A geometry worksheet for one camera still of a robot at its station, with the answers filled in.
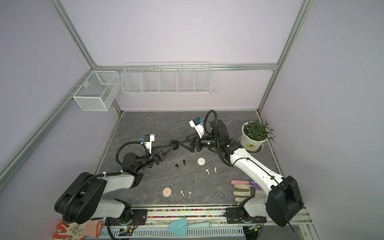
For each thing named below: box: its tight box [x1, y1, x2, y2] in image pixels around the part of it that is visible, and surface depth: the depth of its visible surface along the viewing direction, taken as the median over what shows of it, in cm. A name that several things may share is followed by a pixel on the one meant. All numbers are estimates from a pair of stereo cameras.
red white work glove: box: [53, 220, 102, 240], surface depth 71 cm
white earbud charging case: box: [197, 157, 206, 166], surface depth 93 cm
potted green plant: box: [238, 119, 276, 155], surface depth 89 cm
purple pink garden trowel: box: [230, 179, 263, 190], surface depth 85 cm
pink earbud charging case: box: [162, 187, 172, 198], surface depth 82 cm
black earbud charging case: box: [169, 139, 180, 150], surface depth 76 cm
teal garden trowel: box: [168, 217, 211, 237], surface depth 72 cm
